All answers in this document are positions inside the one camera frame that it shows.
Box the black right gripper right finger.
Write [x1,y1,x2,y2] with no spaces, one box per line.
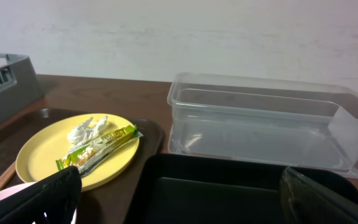
[279,167,358,224]

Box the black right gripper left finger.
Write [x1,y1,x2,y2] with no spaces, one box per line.
[0,166,82,223]

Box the green snack wrapper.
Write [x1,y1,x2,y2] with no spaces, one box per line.
[55,125,143,177]

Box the white tissue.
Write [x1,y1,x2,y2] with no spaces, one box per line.
[67,116,108,147]

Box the black waste tray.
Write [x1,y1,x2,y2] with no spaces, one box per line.
[125,154,358,223]

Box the yellow plate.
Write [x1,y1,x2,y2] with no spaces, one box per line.
[16,113,140,191]

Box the clear plastic bin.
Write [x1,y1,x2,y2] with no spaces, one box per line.
[167,73,358,179]

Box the grey dish rack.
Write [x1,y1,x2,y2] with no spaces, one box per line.
[0,53,44,124]

